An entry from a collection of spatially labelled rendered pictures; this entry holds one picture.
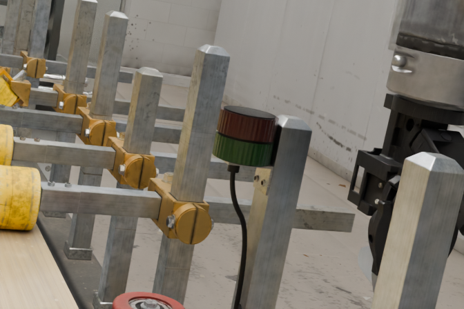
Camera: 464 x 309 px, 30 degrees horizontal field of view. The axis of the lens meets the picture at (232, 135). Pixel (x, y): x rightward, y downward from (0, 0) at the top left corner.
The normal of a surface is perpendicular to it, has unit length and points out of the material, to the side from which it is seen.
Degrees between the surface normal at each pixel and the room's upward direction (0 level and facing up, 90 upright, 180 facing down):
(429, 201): 90
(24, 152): 90
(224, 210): 90
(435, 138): 29
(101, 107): 90
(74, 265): 0
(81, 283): 0
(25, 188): 53
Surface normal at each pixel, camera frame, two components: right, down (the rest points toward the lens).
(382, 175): -0.91, -0.11
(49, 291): 0.18, -0.97
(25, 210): 0.36, 0.27
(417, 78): -0.55, 0.05
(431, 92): -0.29, 0.12
